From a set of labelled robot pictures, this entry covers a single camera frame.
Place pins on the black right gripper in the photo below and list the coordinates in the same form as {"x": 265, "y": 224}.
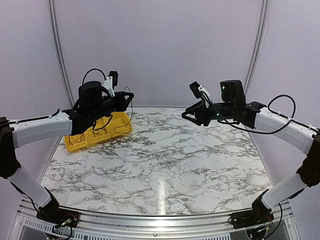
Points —
{"x": 201, "y": 114}

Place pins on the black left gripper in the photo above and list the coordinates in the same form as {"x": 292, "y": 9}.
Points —
{"x": 122, "y": 103}

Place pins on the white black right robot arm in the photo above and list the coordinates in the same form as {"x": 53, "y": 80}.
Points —
{"x": 282, "y": 118}

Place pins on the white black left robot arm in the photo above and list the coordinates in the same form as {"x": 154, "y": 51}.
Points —
{"x": 26, "y": 143}

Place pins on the yellow three-compartment plastic bin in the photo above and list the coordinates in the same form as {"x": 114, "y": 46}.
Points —
{"x": 105, "y": 129}

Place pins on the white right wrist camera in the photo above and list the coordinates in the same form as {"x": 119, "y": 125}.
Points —
{"x": 200, "y": 91}

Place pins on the aluminium front frame rail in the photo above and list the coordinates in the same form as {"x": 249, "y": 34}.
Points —
{"x": 89, "y": 225}

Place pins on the right aluminium corner post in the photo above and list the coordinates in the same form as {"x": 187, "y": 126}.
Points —
{"x": 261, "y": 28}

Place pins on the aluminium corner post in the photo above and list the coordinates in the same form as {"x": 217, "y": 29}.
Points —
{"x": 261, "y": 28}
{"x": 59, "y": 52}

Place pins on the left aluminium corner post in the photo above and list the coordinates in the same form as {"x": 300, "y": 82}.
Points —
{"x": 59, "y": 52}

